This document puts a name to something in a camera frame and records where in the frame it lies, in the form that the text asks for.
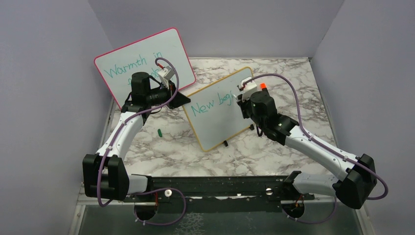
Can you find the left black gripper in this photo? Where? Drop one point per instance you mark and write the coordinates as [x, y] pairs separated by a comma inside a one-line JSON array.
[[178, 100]]

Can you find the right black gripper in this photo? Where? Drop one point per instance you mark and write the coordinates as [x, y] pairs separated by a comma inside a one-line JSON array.
[[242, 105]]

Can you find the yellow framed whiteboard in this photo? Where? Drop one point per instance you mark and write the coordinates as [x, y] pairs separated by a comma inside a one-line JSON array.
[[213, 113]]

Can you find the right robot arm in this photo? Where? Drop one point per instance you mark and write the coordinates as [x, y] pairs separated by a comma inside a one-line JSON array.
[[317, 152]]

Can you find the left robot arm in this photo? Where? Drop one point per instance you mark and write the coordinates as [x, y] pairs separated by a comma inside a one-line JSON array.
[[104, 173]]

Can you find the pink framed whiteboard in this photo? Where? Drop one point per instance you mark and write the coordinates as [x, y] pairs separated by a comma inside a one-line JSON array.
[[146, 55]]

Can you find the orange black highlighter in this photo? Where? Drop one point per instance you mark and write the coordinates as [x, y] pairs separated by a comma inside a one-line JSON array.
[[264, 88]]

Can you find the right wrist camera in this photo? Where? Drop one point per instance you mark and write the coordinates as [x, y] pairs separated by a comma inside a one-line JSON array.
[[246, 87]]

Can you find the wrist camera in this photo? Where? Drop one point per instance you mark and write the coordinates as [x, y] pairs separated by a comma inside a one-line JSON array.
[[165, 75], [246, 87]]

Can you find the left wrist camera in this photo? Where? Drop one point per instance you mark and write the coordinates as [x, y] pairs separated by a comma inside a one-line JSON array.
[[165, 75]]

